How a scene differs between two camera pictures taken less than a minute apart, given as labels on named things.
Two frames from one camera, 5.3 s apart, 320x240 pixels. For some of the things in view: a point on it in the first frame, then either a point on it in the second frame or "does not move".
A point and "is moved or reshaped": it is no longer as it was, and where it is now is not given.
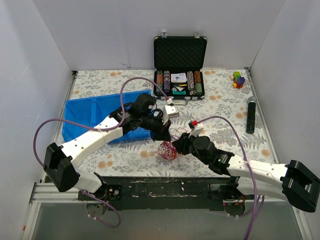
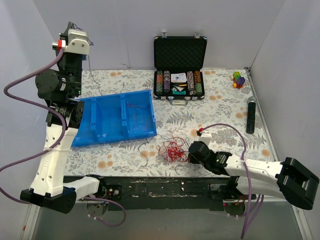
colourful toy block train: [239, 81] does not move
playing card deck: [178, 78] does not move
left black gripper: [161, 128] → [69, 28]
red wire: [167, 149] is moved or reshaped
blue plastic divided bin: [95, 111] does not move
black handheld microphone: [251, 118] does not move
